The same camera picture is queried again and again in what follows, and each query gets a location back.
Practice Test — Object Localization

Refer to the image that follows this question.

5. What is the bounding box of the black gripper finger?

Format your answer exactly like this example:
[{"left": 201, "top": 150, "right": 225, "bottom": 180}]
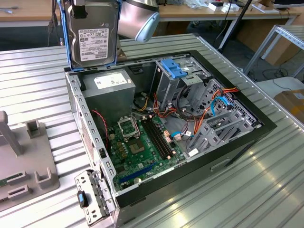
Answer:
[{"left": 72, "top": 4, "right": 86, "bottom": 19}]

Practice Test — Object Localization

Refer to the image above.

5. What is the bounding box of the hard disk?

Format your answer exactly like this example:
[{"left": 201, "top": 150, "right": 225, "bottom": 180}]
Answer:
[{"left": 59, "top": 0, "right": 122, "bottom": 72}]

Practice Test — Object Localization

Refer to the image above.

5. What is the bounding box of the orange red power wire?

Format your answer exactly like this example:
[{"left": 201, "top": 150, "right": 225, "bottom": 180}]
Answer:
[{"left": 192, "top": 86, "right": 239, "bottom": 137}]

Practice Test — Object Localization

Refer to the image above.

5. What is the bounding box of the wooden desk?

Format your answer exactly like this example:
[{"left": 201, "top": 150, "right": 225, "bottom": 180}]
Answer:
[
  {"left": 158, "top": 0, "right": 302, "bottom": 50},
  {"left": 0, "top": 0, "right": 63, "bottom": 28}
]

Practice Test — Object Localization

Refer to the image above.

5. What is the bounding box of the grey power supply unit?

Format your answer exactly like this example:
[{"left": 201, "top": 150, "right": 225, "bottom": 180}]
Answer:
[{"left": 80, "top": 70, "right": 136, "bottom": 129}]

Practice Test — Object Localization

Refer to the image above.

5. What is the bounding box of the blue plastic drive latch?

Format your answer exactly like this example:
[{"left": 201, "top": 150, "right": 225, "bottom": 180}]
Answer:
[{"left": 160, "top": 58, "right": 190, "bottom": 79}]

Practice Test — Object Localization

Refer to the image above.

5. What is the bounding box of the grey optical drive cage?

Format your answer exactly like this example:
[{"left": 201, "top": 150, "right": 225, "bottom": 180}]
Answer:
[{"left": 149, "top": 57, "right": 212, "bottom": 114}]

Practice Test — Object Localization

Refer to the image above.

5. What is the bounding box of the metal CPU socket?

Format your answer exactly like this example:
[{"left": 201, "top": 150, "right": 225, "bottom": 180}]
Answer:
[{"left": 117, "top": 115, "right": 141, "bottom": 141}]

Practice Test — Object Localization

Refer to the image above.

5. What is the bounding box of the small white box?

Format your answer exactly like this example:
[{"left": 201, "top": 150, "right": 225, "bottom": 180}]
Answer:
[
  {"left": 208, "top": 1, "right": 224, "bottom": 11},
  {"left": 221, "top": 4, "right": 240, "bottom": 13}
]

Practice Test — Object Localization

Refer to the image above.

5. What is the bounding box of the square chipset chip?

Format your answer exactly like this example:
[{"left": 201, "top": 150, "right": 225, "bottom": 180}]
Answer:
[{"left": 129, "top": 140, "right": 145, "bottom": 154}]

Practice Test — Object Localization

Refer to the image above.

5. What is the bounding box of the black RAM slot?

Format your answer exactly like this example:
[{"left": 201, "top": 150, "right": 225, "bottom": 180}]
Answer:
[
  {"left": 142, "top": 120, "right": 166, "bottom": 160},
  {"left": 148, "top": 118, "right": 172, "bottom": 158},
  {"left": 151, "top": 118, "right": 175, "bottom": 157},
  {"left": 145, "top": 119, "right": 169, "bottom": 159}
]

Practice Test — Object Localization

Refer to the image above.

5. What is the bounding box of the black slanted pole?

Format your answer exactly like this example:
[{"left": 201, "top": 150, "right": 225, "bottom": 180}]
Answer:
[{"left": 218, "top": 0, "right": 253, "bottom": 50}]

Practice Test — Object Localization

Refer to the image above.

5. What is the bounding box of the grey parts rack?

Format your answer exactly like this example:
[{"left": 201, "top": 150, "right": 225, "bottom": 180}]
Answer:
[{"left": 0, "top": 110, "right": 61, "bottom": 212}]

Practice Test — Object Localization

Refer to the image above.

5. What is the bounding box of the green motherboard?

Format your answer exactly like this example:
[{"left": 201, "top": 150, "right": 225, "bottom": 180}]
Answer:
[{"left": 108, "top": 114, "right": 188, "bottom": 190}]

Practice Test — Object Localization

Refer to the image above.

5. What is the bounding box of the blue expansion slot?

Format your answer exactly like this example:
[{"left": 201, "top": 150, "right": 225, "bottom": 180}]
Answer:
[{"left": 118, "top": 166, "right": 152, "bottom": 183}]

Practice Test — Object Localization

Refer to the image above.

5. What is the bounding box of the green RAM stick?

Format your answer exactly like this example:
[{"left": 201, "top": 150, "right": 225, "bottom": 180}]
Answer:
[{"left": 0, "top": 174, "right": 19, "bottom": 189}]

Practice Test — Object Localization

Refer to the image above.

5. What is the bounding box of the black blue latch button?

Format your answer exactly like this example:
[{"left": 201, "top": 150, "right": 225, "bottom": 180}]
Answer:
[{"left": 76, "top": 190, "right": 89, "bottom": 209}]

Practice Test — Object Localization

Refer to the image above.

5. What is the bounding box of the black open PC case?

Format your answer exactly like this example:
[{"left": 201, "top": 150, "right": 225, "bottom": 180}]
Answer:
[{"left": 63, "top": 49, "right": 278, "bottom": 228}]

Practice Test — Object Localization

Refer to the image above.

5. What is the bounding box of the brown cardboard box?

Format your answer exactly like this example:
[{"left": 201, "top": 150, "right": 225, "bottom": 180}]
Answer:
[
  {"left": 263, "top": 35, "right": 304, "bottom": 66},
  {"left": 273, "top": 89, "right": 304, "bottom": 122}
]

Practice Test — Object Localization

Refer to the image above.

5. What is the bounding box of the red black twisted wire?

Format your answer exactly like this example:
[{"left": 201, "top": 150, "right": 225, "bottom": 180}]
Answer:
[{"left": 91, "top": 109, "right": 110, "bottom": 150}]

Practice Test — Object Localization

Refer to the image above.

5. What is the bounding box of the yellow black wire bundle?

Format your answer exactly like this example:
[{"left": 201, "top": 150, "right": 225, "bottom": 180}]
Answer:
[{"left": 133, "top": 95, "right": 149, "bottom": 113}]

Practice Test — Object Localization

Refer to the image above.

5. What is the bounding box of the red orange wire bundle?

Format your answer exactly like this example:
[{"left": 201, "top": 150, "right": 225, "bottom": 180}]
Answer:
[{"left": 153, "top": 92, "right": 178, "bottom": 119}]

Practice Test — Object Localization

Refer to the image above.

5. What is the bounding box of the thick black cable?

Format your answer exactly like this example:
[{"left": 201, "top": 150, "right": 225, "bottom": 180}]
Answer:
[{"left": 177, "top": 85, "right": 198, "bottom": 120}]

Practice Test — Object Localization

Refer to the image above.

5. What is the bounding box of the grey slot retention bracket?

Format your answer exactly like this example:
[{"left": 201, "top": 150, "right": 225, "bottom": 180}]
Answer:
[{"left": 75, "top": 169, "right": 117, "bottom": 226}]

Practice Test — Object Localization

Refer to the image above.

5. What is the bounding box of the grey metal shelf frame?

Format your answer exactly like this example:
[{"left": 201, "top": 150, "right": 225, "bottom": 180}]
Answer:
[{"left": 243, "top": 25, "right": 304, "bottom": 79}]

